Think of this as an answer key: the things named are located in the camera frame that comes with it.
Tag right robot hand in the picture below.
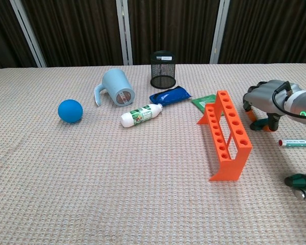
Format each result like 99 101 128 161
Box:
242 79 303 133

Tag thin green-handled screwdriver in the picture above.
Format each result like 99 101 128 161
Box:
249 119 270 131

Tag white green marker pen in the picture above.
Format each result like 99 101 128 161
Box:
278 139 306 149

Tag orange tube rack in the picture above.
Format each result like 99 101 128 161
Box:
196 90 253 182

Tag dark curtain panel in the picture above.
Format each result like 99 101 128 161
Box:
218 0 306 65
127 0 220 65
21 0 123 68
0 0 39 70

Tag green foil packet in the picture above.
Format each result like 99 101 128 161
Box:
191 94 225 117

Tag blue snack pouch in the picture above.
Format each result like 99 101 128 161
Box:
149 85 192 108

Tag black mesh pen holder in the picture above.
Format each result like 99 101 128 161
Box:
149 50 176 90

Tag white bottle green label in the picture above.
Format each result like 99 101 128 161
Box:
120 103 165 128

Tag light blue mug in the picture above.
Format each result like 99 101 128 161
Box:
94 68 137 108

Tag beige woven tablecloth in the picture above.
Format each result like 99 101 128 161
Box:
0 62 306 245

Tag blue ball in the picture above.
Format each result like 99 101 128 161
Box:
57 99 84 125

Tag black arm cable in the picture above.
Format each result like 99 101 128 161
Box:
272 81 306 120

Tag grey divider post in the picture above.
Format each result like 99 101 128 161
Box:
9 0 47 68
115 0 134 66
209 0 231 65

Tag green black tool handle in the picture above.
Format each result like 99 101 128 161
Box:
284 173 306 189

